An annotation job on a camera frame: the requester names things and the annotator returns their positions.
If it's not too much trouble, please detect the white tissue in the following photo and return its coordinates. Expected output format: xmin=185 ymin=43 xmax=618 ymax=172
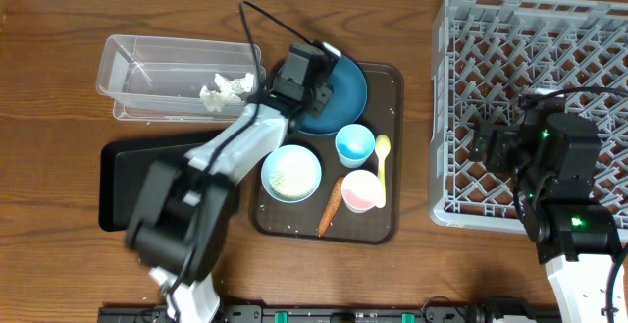
xmin=199 ymin=73 xmax=255 ymax=112

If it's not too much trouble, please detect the light blue cup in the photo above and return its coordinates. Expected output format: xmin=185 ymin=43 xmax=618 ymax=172
xmin=335 ymin=124 xmax=375 ymax=169

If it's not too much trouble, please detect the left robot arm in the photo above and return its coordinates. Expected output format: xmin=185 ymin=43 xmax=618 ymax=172
xmin=126 ymin=78 xmax=334 ymax=322

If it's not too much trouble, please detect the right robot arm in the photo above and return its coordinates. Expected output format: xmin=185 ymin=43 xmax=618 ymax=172
xmin=469 ymin=112 xmax=627 ymax=322

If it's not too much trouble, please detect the grey dishwasher rack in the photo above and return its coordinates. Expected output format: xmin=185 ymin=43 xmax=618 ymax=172
xmin=429 ymin=0 xmax=627 ymax=233

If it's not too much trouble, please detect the clear plastic waste bin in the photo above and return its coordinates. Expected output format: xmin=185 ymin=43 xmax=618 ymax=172
xmin=96 ymin=34 xmax=261 ymax=123

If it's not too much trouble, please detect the dark blue plate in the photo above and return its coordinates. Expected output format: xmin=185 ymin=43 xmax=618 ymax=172
xmin=272 ymin=53 xmax=369 ymax=136

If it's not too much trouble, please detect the light blue rice bowl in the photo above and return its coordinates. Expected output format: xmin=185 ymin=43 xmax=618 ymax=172
xmin=260 ymin=145 xmax=322 ymax=203

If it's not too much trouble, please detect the yellow plastic spoon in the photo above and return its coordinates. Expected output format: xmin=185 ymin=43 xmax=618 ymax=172
xmin=374 ymin=135 xmax=392 ymax=208

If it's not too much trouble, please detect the brown serving tray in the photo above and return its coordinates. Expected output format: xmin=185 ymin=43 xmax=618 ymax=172
xmin=249 ymin=63 xmax=404 ymax=245

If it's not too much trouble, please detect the orange carrot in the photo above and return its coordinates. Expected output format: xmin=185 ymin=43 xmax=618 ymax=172
xmin=317 ymin=177 xmax=344 ymax=237

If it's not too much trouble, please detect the pink white cup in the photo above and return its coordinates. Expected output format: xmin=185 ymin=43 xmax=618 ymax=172
xmin=341 ymin=170 xmax=386 ymax=214

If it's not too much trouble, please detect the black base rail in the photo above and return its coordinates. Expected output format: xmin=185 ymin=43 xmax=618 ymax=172
xmin=96 ymin=296 xmax=562 ymax=323

